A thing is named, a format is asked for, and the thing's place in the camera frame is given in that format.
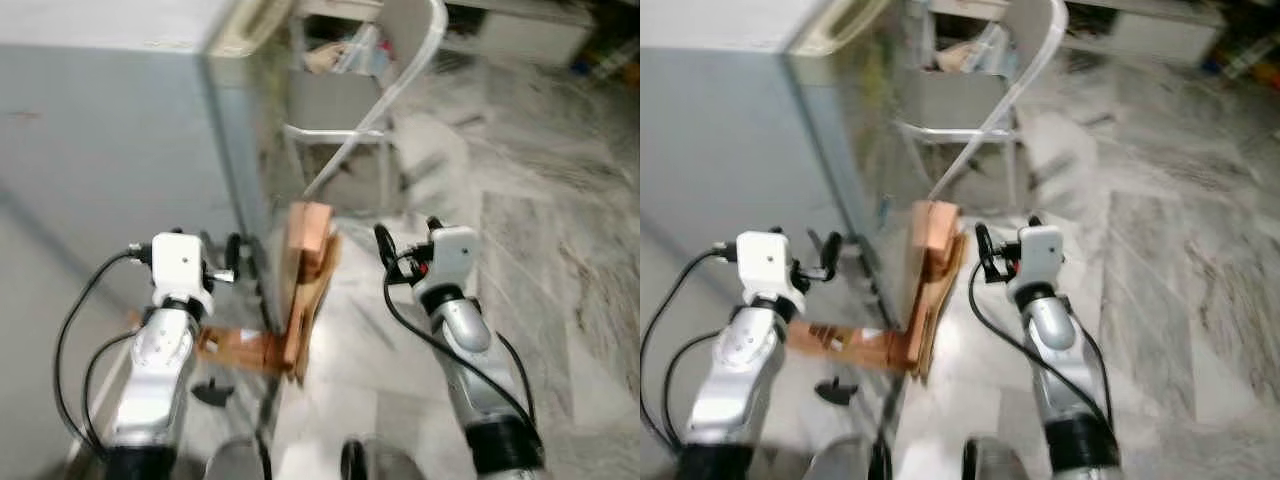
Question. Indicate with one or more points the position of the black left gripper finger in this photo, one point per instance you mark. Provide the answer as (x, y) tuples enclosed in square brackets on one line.
[(234, 252), (832, 250)]

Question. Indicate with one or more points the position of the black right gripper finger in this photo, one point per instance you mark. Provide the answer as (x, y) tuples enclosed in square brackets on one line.
[(384, 245), (983, 245)]

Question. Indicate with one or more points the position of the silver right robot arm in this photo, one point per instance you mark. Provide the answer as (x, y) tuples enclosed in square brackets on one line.
[(480, 370), (1065, 370)]

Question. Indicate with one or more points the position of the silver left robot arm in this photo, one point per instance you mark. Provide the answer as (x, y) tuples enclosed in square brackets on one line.
[(735, 370), (155, 370)]

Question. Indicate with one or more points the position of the grey fridge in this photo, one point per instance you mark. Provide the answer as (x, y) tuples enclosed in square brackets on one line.
[(110, 150), (730, 150)]

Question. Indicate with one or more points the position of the brown wooden stand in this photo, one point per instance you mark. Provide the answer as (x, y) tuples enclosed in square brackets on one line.
[(312, 240), (938, 240)]

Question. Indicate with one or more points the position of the small black floor object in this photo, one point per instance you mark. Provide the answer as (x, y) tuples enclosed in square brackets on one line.
[(213, 392), (836, 391)]

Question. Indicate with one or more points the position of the bags on chair seat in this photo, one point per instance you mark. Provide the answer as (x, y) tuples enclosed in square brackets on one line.
[(970, 52), (345, 52)]

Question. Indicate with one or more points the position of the grey left robot leg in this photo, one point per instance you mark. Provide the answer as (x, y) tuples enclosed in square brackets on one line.
[(235, 462), (845, 460)]

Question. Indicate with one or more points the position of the grey robot leg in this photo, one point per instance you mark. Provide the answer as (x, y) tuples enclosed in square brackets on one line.
[(1000, 462), (235, 462), (380, 462), (845, 460)]

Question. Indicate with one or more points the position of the grey right robot leg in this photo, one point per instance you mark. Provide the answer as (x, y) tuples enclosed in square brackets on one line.
[(380, 462), (1000, 462)]

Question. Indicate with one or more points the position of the white metal chair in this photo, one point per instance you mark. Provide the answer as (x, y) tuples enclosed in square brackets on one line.
[(1040, 40), (415, 40)]

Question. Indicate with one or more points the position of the grey storage cabinet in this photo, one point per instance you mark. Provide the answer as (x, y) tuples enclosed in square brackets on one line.
[(1150, 30), (530, 30)]

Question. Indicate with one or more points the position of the colourful clutter pile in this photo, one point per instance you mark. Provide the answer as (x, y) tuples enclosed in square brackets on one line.
[(615, 60), (1250, 55)]

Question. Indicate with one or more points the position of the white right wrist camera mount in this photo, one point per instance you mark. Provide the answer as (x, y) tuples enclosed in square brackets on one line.
[(1038, 252), (452, 252)]

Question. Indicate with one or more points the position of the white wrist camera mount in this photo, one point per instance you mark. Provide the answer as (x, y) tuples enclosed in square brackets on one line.
[(452, 252), (765, 260), (178, 262), (1038, 252)]

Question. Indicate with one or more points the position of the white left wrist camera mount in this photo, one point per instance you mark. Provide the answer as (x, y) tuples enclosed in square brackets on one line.
[(765, 260), (178, 262)]

